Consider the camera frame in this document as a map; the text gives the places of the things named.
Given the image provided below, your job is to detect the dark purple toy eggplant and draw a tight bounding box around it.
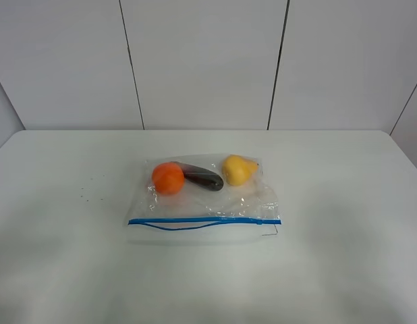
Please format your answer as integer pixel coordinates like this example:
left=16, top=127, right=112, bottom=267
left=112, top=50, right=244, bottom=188
left=174, top=161, right=224, bottom=192

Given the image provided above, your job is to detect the yellow toy pear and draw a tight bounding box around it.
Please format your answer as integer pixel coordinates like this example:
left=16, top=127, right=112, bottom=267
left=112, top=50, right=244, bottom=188
left=222, top=155, right=259, bottom=186

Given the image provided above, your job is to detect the orange toy fruit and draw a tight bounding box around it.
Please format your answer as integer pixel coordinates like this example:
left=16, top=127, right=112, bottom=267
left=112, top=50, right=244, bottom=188
left=151, top=162, right=185, bottom=195

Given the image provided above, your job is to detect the clear zip bag blue zipper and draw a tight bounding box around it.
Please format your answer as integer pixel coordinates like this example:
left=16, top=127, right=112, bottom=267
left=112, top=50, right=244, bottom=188
left=124, top=153, right=282, bottom=244

